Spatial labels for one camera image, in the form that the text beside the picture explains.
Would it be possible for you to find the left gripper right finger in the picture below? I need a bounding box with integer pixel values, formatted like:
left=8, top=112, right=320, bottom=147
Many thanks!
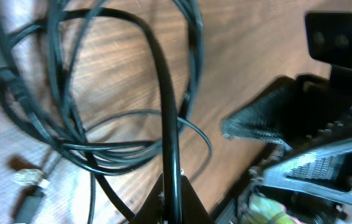
left=180, top=175, right=214, bottom=224

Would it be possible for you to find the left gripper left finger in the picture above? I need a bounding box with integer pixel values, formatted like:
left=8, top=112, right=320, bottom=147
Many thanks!
left=129, top=174, right=164, bottom=224

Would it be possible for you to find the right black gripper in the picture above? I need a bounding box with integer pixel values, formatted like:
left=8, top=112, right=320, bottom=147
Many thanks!
left=221, top=65, right=352, bottom=205

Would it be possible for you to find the black thin USB cable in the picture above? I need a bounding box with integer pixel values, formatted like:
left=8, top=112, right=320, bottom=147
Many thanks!
left=0, top=0, right=214, bottom=224

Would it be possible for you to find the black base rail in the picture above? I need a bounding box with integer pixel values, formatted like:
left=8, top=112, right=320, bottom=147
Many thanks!
left=210, top=143, right=277, bottom=223

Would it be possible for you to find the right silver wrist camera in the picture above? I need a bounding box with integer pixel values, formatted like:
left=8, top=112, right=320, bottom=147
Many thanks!
left=305, top=0, right=352, bottom=69

